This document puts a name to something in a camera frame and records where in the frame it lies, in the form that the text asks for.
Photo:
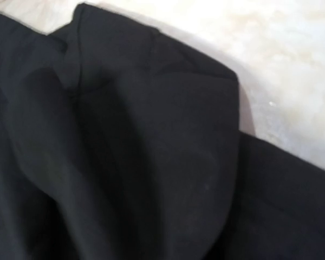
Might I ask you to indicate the black long sleeve shirt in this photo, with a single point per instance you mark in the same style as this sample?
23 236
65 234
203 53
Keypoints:
119 142

